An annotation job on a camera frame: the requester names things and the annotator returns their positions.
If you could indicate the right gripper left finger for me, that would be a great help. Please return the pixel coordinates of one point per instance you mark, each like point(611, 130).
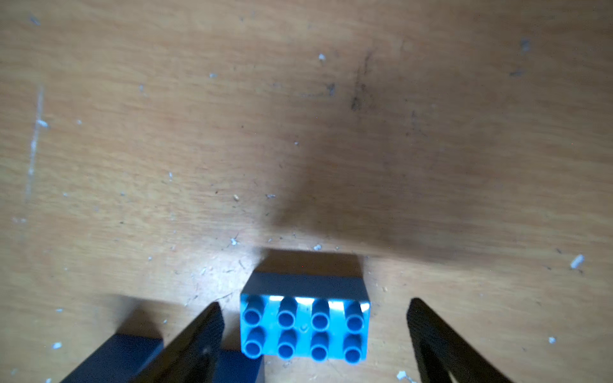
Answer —
point(193, 355)

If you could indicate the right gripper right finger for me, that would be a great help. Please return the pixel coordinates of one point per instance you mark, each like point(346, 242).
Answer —
point(442, 355)

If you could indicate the blue 2x2 brick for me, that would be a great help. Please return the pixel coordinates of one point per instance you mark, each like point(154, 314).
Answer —
point(235, 367)
point(119, 359)

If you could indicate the light blue 2x4 brick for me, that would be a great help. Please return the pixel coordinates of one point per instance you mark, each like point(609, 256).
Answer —
point(300, 315)

